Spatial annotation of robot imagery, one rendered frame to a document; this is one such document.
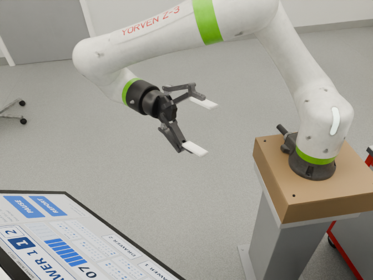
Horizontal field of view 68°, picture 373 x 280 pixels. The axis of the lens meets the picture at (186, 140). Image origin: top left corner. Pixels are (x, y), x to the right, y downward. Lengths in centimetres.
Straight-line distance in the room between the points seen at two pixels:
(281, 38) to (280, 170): 42
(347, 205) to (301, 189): 16
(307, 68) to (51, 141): 219
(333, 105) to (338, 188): 27
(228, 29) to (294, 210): 57
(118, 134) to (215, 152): 86
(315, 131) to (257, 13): 38
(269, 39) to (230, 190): 130
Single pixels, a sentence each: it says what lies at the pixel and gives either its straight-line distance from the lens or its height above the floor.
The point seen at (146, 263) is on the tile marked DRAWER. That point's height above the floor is 100.
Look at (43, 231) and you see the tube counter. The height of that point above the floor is 111.
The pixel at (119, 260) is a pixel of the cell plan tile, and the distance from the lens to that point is 62.
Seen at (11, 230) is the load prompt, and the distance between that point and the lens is 60.
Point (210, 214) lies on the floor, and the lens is 187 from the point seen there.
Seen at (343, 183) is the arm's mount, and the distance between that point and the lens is 101.
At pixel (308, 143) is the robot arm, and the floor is 100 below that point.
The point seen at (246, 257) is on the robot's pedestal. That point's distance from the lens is 174.
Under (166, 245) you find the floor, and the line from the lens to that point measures 178.
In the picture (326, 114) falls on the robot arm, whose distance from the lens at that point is 84.
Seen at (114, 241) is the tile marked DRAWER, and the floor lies 101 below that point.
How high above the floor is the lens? 159
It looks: 43 degrees down
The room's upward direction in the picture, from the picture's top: 4 degrees counter-clockwise
